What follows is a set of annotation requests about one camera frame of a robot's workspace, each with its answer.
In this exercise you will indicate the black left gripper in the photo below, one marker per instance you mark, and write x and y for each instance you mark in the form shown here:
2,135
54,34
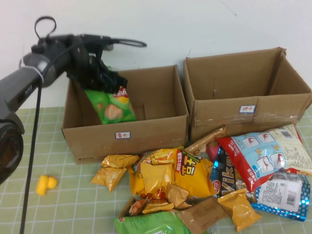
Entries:
85,70

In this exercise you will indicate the green cucumber chips bag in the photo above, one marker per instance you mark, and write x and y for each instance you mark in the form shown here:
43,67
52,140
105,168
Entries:
114,109

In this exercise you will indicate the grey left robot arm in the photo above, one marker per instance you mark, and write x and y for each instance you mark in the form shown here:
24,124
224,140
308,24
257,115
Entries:
14,90

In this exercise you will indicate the pink snack packet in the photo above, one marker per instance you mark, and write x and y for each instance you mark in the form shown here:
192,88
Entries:
212,151

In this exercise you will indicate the crumpled golden-brown snack packet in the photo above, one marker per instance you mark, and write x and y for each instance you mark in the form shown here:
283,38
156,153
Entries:
176,193

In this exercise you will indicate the flat yellow-orange snack packet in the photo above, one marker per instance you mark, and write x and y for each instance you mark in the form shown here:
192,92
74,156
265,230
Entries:
156,207

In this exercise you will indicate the flat brown snack packet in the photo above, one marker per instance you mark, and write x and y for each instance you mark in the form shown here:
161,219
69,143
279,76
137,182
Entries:
200,215

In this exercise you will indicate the plain yellow snack packet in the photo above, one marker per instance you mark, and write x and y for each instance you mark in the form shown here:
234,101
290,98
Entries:
240,209

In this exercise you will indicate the cardboard box with red-text label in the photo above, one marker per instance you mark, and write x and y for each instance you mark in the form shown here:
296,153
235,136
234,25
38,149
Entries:
158,139

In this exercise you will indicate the small yellow cracker packet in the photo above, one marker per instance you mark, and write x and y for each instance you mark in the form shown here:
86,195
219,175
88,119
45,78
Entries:
119,161
108,178

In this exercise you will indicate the long golden-brown wafer packet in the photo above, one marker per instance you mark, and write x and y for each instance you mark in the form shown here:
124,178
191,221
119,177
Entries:
207,140

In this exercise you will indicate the large yellow crisps bag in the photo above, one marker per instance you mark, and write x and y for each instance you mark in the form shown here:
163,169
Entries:
192,175

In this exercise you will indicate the yellow rubber duck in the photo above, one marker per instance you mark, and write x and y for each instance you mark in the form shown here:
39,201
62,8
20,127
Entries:
45,186

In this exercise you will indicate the black and orange cake packet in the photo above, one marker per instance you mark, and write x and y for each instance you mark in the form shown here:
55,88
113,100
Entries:
139,206

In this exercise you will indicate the green checkered tablecloth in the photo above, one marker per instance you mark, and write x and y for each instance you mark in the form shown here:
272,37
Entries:
73,207

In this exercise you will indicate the black chocolate bag blue edges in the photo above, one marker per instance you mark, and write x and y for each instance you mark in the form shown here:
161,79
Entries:
226,185

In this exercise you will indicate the taped cardboard box with label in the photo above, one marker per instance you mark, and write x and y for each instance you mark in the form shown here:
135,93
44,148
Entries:
268,117

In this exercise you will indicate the red and blue shrimp-cracker bag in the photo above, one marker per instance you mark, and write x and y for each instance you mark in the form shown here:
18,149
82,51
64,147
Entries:
258,156

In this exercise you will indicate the blue polka-dot foil bag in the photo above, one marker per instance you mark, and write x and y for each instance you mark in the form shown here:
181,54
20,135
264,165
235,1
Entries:
278,195

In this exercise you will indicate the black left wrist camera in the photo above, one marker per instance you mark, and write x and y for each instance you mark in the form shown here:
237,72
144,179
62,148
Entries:
97,39

